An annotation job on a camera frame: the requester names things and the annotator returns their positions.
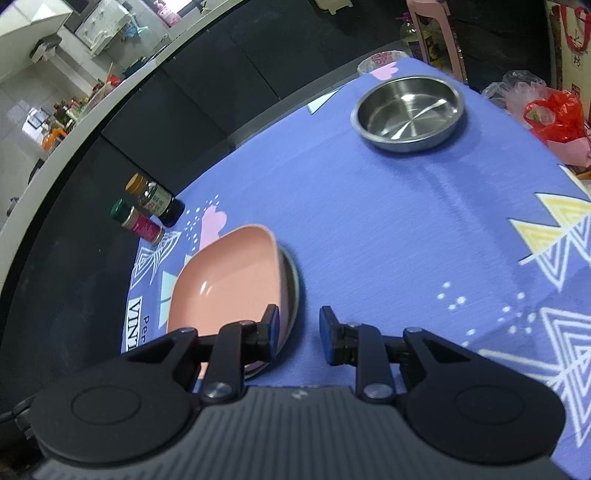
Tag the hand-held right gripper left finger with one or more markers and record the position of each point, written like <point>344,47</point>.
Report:
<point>274,325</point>

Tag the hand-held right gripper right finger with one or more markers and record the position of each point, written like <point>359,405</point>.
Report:
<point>327,333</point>

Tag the green round plate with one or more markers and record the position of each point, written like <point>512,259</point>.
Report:
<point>292,295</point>

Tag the pink square plate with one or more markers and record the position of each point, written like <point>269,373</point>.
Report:
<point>221,277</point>

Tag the purple printed tablecloth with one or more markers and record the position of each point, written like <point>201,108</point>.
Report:
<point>392,212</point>

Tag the green-capped spice bottle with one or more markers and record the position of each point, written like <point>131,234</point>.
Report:
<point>141,225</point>

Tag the dark soy sauce bottle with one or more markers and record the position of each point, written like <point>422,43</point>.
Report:
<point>159,201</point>

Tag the stainless steel bowl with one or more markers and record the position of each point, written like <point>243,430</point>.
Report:
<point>408,113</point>

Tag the clear plastic container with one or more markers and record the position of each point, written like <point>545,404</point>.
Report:
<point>381,61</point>

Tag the group of condiment bottles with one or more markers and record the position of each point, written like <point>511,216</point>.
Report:
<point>78,110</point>

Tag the pink plastic bag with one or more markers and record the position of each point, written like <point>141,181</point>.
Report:
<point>572,152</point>

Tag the cooking oil bottle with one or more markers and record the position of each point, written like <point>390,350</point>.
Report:
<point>415,39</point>

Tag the clear plastic bag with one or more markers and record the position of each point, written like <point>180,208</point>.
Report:
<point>512,87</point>

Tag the red plastic bag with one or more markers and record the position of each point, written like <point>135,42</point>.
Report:
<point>556,117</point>

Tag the pink plastic stool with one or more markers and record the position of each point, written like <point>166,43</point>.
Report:
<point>455,41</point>

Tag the beige hanging bin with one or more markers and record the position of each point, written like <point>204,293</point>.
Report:
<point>332,4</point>

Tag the blue hanging cloth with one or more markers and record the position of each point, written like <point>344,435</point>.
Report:
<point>133,31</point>

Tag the pink soap bottle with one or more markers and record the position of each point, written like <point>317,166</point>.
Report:
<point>167,9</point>

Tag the paper gift bag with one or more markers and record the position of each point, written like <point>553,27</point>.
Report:
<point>572,50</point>

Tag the white wall dish rack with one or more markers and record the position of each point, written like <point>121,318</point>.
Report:
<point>108,23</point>

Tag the white wall-mounted unit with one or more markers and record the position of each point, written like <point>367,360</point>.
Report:
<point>46,48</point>

